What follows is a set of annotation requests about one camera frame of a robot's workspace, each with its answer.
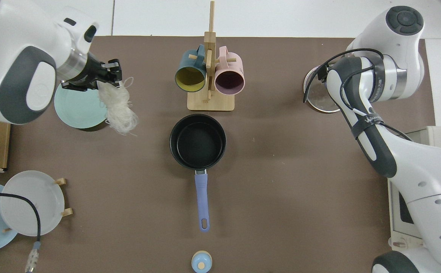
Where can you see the glass lid with blue knob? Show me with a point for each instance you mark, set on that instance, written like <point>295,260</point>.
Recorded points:
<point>319,100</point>

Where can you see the grey plate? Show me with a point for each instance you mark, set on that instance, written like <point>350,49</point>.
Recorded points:
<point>19,212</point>

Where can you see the dark teal cup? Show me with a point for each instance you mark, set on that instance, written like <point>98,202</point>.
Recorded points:
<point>184,60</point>

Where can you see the wooden plate rack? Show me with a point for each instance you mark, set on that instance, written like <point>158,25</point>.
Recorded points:
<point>60,181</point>

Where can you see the white vermicelli bundle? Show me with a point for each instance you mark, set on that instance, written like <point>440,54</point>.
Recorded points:
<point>118,110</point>

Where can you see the brown table cloth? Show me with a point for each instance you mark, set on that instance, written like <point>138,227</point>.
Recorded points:
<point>281,170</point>

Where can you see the pink cup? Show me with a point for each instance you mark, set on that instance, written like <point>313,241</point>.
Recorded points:
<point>235,66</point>

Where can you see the pale toaster oven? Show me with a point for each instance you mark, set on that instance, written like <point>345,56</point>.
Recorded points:
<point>394,223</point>

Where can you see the wooden cup stand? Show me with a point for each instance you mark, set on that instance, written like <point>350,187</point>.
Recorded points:
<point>211,102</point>

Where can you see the small blue round thing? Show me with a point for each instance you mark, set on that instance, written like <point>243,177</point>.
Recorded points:
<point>197,262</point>

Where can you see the pale green plate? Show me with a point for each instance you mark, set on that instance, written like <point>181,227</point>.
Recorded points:
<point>80,110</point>

